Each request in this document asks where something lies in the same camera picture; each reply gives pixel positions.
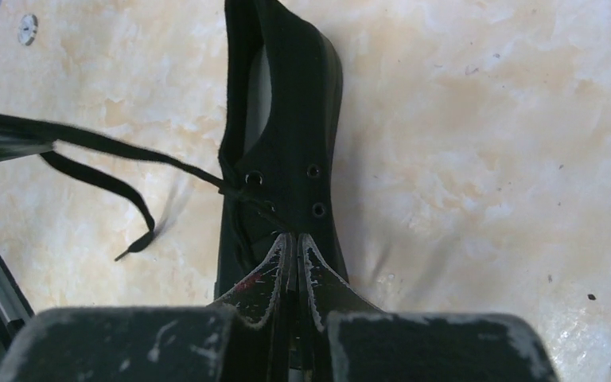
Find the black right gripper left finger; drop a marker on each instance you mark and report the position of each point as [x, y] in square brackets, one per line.
[250, 334]

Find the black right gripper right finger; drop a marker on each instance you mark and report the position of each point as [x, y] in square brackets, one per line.
[321, 291]

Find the black shoelace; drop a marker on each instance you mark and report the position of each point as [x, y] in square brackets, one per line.
[91, 140]

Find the black canvas sneaker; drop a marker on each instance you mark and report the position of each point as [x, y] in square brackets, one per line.
[284, 90]

